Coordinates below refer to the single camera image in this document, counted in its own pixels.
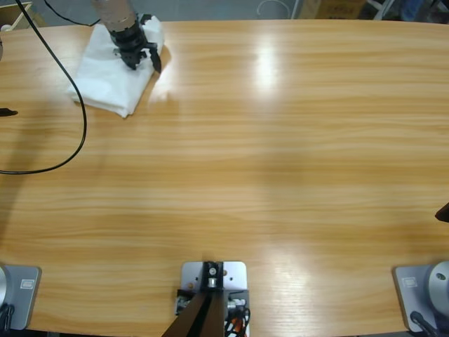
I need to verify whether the wooden crate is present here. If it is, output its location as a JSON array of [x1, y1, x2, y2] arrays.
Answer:
[[0, 0, 46, 32]]

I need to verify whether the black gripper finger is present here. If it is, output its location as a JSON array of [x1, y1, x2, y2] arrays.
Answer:
[[434, 202, 449, 223]]

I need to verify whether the white t-shirt with small print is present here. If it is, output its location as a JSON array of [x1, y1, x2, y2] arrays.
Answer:
[[66, 17, 166, 119]]

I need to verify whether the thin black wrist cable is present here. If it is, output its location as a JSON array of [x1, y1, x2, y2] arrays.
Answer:
[[43, 0, 102, 27]]

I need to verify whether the white mount block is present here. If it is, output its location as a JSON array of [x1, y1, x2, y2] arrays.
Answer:
[[180, 260, 250, 337]]

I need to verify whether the grey base plate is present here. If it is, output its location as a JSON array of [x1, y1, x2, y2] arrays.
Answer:
[[0, 265, 42, 331], [391, 259, 449, 333]]

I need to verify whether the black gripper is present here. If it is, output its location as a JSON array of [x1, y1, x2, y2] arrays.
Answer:
[[109, 21, 163, 74]]

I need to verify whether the dark machinery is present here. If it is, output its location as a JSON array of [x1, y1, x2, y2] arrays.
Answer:
[[364, 0, 449, 25]]

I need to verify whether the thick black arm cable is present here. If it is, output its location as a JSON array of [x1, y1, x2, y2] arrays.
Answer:
[[0, 0, 88, 176]]

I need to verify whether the brown cardboard box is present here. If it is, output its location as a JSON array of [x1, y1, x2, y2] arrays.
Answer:
[[300, 0, 366, 19]]

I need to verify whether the black base cable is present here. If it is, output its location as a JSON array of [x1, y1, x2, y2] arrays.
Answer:
[[410, 310, 438, 334], [0, 304, 15, 329]]

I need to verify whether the orange cable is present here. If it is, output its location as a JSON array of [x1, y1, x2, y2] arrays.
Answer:
[[224, 314, 250, 337]]

